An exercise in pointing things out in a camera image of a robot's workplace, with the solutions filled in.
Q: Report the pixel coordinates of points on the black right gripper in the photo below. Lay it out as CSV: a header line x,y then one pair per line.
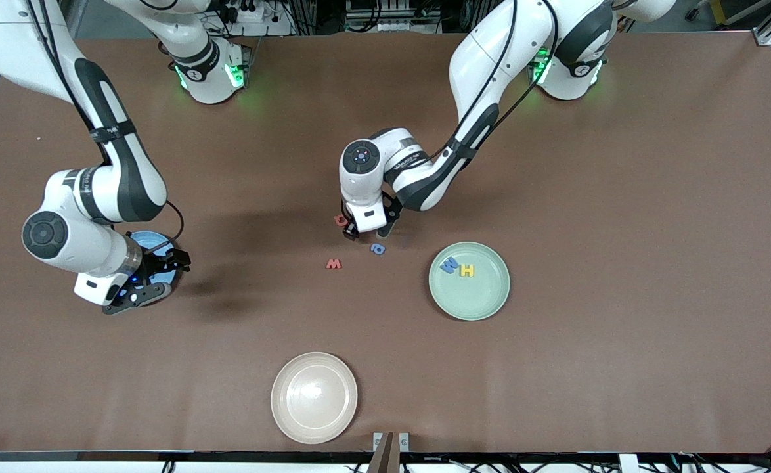
x,y
155,263

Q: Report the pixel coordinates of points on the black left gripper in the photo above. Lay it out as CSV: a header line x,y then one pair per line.
x,y
388,222

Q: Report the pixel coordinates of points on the red foam letter Q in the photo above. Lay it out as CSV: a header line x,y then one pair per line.
x,y
339,219

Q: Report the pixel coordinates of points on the blue foam letter a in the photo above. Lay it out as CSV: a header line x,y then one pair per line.
x,y
377,248

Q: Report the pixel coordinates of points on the blue foam letter W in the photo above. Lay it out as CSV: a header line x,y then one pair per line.
x,y
449,265

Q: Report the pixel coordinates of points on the yellow foam letter H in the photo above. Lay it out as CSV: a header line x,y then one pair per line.
x,y
467,270

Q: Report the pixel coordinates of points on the green plate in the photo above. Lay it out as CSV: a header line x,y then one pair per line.
x,y
484,295

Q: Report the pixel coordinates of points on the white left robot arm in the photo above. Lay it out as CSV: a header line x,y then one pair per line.
x,y
490,39

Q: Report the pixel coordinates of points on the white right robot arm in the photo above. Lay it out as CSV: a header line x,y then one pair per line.
x,y
70,243

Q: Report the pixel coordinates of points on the blue plate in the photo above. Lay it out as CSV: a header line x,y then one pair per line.
x,y
152,238

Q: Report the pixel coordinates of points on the beige plate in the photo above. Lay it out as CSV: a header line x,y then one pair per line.
x,y
314,397

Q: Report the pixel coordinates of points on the white power strip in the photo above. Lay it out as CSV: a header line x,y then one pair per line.
x,y
274,26

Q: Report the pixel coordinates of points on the brown table mat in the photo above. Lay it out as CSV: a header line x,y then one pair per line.
x,y
556,394

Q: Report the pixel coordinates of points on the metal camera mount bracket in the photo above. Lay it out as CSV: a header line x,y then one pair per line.
x,y
385,453

